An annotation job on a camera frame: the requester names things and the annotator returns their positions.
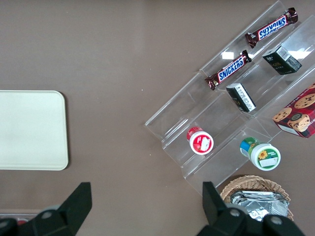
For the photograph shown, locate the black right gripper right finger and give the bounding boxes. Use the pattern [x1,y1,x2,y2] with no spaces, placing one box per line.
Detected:
[198,181,264,236]

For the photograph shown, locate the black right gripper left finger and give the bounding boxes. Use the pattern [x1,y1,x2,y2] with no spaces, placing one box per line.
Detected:
[24,181,93,236]

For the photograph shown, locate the light tan wicker basket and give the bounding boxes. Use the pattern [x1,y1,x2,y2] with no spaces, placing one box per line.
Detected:
[220,175,295,222]

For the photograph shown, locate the beige rectangular serving tray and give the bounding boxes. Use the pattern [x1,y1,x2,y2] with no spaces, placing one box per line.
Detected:
[0,90,69,171]

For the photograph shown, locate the silver foil packets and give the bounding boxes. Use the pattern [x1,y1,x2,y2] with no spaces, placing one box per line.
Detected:
[230,189,289,222]

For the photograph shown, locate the green lid yogurt cup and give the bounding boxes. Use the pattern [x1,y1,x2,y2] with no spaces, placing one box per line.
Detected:
[239,137,282,171]

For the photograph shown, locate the red lid yogurt cup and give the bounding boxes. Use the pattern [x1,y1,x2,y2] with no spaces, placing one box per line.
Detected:
[186,126,214,156]

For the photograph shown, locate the clear acrylic stepped display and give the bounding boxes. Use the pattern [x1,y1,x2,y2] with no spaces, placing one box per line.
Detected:
[144,0,315,197]

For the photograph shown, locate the small black carton box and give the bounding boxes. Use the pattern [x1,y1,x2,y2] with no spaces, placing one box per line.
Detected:
[225,83,256,113]
[262,43,303,76]

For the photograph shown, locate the red chocolate chip cookie box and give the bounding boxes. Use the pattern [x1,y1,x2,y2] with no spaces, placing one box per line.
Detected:
[272,83,315,140]

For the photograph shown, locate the Snickers chocolate bar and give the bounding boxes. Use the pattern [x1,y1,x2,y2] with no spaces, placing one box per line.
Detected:
[204,50,252,91]
[245,7,299,49]

